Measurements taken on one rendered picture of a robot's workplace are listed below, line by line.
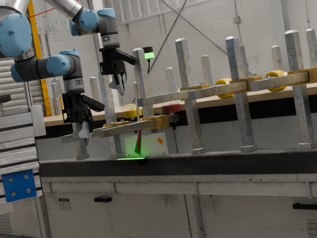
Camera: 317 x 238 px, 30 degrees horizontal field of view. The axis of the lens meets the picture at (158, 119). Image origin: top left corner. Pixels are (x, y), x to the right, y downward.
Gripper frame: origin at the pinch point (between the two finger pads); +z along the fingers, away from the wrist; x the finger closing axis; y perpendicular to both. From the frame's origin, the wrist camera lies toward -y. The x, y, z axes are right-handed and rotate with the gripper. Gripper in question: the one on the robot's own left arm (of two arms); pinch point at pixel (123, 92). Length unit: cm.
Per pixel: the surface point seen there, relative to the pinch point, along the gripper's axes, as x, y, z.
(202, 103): -16.1, -28.0, 10.1
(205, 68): -128, 9, -6
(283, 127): -10, -62, 24
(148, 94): -8.8, -7.2, 2.5
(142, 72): -7.1, -6.6, -7.1
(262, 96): -6, -57, 10
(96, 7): -143, 86, -61
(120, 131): 13.6, -3.1, 14.9
